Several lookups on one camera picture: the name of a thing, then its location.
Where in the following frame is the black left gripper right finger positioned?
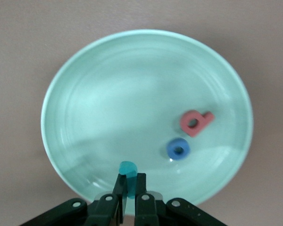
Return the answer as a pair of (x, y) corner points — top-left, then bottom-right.
(134, 173), (227, 226)

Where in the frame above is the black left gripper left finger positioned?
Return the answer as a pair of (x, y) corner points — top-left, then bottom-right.
(20, 173), (127, 226)

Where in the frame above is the teal foam letter l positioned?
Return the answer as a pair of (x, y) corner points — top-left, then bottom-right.
(118, 161), (138, 200)

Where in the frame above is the blue foam letter o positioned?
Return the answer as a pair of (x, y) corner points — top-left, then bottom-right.
(166, 137), (191, 162)

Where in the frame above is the pink foam letter p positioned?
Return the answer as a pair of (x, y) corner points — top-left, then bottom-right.
(179, 110), (215, 138)

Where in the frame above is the light green plate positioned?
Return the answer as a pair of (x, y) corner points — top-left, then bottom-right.
(40, 28), (254, 217)

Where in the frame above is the brown table cover sheet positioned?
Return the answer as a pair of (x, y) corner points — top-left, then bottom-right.
(0, 0), (283, 226)

